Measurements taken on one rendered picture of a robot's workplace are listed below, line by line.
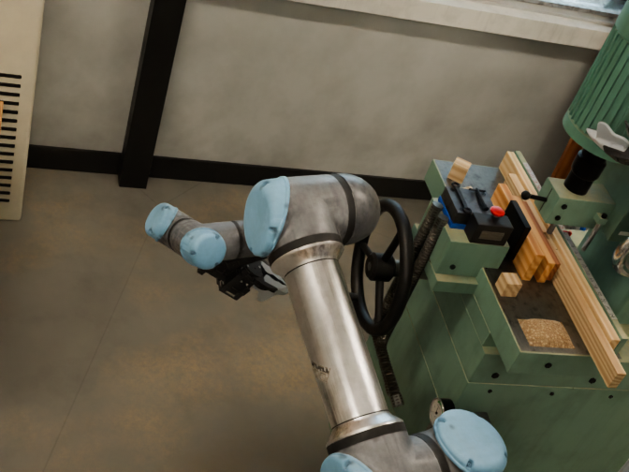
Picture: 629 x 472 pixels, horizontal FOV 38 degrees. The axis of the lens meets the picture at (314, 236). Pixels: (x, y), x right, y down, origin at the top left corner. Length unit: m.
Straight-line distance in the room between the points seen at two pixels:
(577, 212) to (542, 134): 1.77
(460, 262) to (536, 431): 0.47
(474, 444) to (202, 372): 1.46
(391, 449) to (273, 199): 0.39
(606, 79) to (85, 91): 1.84
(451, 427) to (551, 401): 0.75
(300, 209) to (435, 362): 0.80
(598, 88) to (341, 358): 0.77
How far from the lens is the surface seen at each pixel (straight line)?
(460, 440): 1.33
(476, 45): 3.32
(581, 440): 2.24
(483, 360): 1.88
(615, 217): 1.96
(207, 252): 1.71
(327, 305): 1.31
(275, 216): 1.33
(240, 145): 3.29
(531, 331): 1.79
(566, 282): 1.91
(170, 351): 2.71
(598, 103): 1.78
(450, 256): 1.84
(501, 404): 2.01
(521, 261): 1.92
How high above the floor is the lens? 1.98
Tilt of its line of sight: 37 degrees down
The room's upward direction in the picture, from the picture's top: 21 degrees clockwise
